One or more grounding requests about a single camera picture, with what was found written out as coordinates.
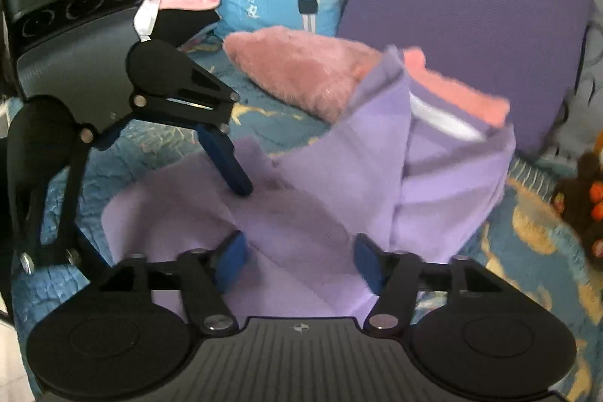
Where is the blue floral quilt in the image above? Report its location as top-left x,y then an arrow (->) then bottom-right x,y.
12,32 -> 603,402

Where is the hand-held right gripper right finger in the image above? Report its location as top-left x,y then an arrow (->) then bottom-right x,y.
354,233 -> 515,332

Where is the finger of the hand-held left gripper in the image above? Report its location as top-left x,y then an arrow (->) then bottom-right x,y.
133,56 -> 254,197
13,133 -> 115,277

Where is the large pink fluffy garment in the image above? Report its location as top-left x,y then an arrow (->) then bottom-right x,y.
222,30 -> 383,123

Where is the black garment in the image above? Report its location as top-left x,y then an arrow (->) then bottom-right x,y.
139,4 -> 222,48

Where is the white cloth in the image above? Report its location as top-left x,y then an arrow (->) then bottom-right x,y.
133,0 -> 162,41

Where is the purple garment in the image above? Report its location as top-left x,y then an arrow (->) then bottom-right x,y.
101,46 -> 517,319

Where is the red panda plush toy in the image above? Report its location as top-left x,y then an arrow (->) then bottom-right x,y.
550,150 -> 603,262

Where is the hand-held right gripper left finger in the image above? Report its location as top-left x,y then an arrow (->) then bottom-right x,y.
96,231 -> 248,334

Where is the folded salmon fluffy garment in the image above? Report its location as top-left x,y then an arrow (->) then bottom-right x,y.
402,48 -> 513,126

